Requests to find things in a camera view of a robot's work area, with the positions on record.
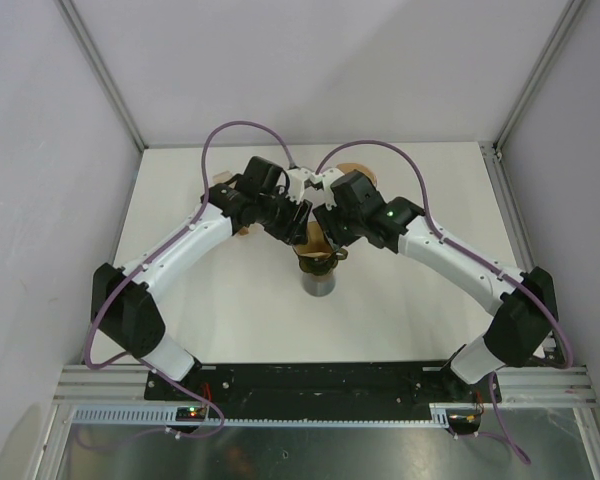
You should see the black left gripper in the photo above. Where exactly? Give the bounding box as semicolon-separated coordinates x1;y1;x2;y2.
256;186;313;247

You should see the olive green plastic dripper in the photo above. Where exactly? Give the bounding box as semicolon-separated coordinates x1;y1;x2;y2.
294;245;349;277

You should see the pink glass dripper cone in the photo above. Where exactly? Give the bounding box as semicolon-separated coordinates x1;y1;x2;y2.
335;160;380;189

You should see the orange coffee filter box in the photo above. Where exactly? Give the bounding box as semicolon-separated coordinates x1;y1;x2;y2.
212;171;250;236

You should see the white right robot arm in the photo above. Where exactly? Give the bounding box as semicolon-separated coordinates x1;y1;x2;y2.
313;169;558;401

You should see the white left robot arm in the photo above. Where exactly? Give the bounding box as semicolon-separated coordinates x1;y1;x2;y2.
92;156;313;400

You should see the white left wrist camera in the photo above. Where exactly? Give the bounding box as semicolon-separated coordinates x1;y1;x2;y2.
286;167;314;204

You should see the grey slotted cable duct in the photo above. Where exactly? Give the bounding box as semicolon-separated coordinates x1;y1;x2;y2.
73;405;449;428

